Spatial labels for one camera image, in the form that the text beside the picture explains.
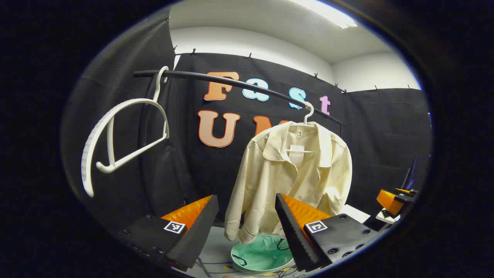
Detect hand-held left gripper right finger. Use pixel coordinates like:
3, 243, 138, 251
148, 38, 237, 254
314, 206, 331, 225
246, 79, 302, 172
275, 192, 382, 273

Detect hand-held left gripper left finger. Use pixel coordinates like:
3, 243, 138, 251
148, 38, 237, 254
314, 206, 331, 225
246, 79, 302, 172
123, 194, 219, 270

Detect cream shirt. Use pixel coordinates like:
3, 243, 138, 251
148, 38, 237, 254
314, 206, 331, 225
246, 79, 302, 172
224, 121, 353, 244

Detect white plastic hanger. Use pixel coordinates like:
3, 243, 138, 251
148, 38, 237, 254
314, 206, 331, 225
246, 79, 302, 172
81, 66, 170, 198
286, 101, 317, 154

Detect black clothes rack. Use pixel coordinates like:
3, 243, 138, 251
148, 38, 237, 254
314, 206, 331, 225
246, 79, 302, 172
134, 70, 345, 127

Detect black backdrop cloth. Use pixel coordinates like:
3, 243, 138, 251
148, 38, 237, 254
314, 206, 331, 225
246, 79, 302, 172
62, 15, 432, 232

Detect ceiling light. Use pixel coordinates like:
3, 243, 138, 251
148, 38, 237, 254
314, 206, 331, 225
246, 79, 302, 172
288, 0, 359, 29

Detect tangle of floor cables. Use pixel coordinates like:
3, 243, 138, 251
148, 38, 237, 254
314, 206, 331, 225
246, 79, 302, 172
270, 266, 298, 278

